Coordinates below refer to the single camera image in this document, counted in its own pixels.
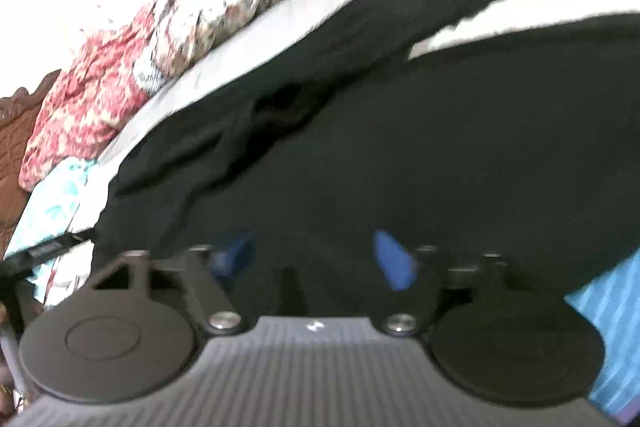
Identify black pants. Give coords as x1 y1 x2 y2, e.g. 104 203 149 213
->
92 0 639 315

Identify carved wooden headboard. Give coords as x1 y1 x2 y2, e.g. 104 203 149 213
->
0 69 61 256

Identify red floral patchwork quilt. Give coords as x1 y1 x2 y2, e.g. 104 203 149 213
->
18 0 281 191

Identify patterned bed sheet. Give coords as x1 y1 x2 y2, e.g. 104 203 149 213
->
13 0 639 426

